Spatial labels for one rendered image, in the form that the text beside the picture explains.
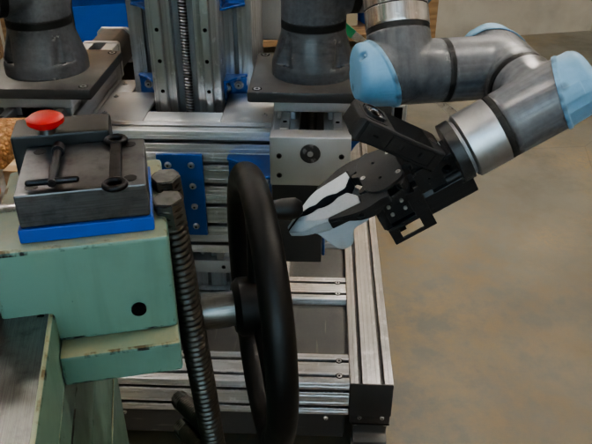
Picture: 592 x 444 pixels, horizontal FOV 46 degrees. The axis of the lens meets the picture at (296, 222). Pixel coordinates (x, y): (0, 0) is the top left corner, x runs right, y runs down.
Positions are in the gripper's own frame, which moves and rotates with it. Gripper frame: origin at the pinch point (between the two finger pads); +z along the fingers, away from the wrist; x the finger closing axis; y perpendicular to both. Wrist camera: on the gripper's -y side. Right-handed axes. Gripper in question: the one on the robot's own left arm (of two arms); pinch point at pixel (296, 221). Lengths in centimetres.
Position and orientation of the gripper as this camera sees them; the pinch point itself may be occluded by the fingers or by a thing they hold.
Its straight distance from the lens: 79.2
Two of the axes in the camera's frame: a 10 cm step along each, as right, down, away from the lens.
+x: -1.8, -5.9, 7.9
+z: -8.7, 4.8, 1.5
